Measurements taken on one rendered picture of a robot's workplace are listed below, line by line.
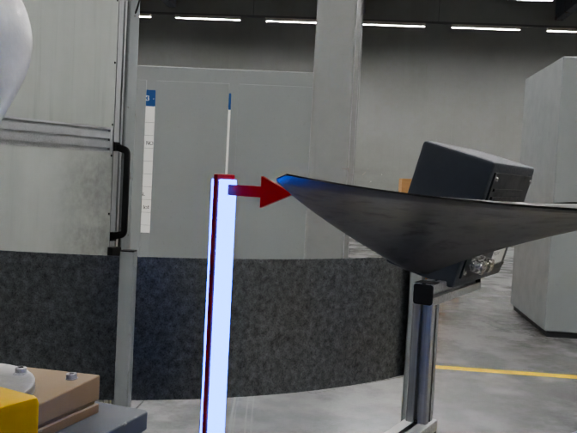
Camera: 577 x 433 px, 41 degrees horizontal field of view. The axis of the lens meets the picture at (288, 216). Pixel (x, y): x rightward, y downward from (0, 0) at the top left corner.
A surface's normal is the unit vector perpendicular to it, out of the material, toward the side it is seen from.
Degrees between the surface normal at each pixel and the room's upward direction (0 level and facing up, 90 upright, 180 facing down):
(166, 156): 90
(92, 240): 90
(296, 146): 90
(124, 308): 90
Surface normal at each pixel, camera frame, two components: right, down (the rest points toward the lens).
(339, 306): 0.57, 0.07
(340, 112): -0.09, 0.05
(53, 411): 0.94, 0.07
